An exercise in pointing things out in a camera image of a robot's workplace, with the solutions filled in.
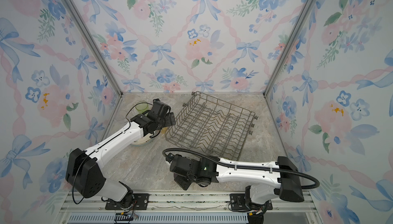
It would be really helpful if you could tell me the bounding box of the amber glass tumbler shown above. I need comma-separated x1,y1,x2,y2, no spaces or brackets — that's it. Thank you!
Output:
160,127,168,135

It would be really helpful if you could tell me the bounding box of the green glass tumbler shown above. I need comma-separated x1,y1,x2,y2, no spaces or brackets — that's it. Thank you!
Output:
135,101,150,113

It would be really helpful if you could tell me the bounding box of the cream flamingo plate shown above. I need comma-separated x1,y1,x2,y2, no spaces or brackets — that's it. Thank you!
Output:
131,133,154,147

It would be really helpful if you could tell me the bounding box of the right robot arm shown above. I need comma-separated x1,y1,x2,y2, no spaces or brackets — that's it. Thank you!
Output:
166,154,304,205

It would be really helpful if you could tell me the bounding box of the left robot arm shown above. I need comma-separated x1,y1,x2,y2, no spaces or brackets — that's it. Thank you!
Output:
65,99,176,206

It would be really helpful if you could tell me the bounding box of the black corrugated cable hose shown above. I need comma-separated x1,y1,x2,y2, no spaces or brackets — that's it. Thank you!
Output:
162,148,320,190

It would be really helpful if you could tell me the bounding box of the grey wire dish rack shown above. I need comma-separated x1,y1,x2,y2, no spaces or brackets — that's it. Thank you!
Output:
165,92,258,161

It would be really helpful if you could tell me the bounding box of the thin black left cable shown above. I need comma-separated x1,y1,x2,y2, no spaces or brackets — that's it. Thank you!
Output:
71,101,160,205

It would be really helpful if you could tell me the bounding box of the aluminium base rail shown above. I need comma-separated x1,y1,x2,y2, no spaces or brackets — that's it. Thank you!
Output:
55,191,322,224

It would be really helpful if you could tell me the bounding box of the aluminium left corner post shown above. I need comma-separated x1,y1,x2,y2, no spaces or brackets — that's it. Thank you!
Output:
62,0,123,97

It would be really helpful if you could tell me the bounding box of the aluminium corner post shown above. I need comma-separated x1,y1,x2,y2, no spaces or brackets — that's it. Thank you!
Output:
62,0,123,97
263,0,316,99

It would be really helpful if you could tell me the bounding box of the aluminium right corner post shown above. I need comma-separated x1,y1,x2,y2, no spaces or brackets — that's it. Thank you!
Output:
263,0,316,99

